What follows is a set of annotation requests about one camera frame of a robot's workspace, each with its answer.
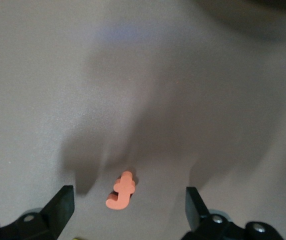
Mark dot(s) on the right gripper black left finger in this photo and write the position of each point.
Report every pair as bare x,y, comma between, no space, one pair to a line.
55,215

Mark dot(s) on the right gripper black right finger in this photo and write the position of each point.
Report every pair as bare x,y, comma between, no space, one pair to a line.
198,212

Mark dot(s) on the orange foam letter f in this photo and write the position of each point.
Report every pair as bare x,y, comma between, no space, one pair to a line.
123,192

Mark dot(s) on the brown table cover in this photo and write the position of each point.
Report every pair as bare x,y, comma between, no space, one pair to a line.
58,87

